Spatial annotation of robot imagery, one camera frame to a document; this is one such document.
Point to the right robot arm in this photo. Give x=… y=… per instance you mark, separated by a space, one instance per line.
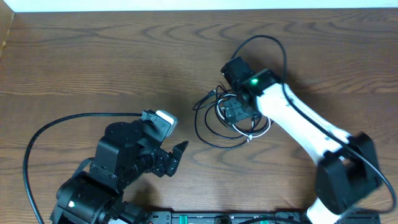
x=345 y=164

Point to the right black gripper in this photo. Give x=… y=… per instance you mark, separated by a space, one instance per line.
x=233 y=112

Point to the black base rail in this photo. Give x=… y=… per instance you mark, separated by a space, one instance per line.
x=242 y=217

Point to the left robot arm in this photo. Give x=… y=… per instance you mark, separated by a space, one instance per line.
x=94 y=193

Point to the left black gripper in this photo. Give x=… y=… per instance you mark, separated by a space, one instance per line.
x=170 y=160

